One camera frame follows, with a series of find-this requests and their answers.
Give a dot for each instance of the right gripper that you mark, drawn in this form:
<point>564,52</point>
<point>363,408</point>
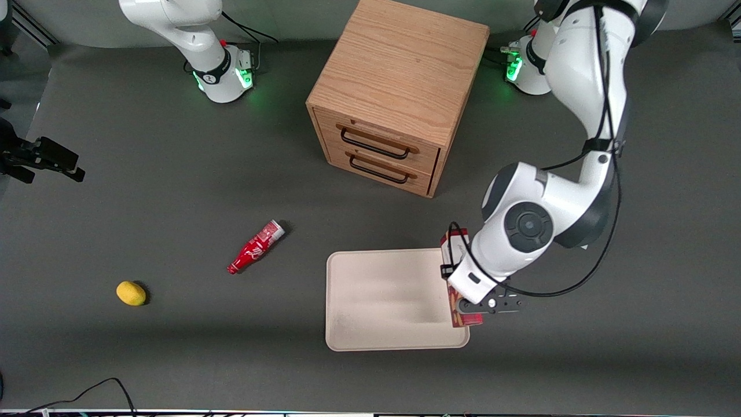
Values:
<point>23,155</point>

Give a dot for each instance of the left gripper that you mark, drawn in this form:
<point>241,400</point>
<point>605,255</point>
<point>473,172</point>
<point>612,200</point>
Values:
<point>446,270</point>

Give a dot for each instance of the red tartan cookie box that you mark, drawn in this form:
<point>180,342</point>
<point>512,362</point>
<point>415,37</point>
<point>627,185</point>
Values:
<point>466,320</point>

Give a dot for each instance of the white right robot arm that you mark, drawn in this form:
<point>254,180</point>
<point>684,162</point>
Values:
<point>197,35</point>

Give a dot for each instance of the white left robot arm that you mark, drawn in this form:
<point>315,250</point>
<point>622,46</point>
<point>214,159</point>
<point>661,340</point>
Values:
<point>584,75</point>

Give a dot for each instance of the beige rectangular tray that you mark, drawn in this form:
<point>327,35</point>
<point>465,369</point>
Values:
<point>382,301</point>

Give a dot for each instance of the yellow lemon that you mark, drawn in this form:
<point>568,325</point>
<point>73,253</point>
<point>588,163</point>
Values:
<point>131,293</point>

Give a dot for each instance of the red cola bottle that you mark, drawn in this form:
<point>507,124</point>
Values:
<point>255,248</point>

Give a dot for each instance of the wooden drawer cabinet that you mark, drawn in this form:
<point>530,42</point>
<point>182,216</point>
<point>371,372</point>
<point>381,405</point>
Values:
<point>399,63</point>

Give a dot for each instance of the aluminium frame rail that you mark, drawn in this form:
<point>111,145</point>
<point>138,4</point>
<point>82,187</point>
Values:
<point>35,24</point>

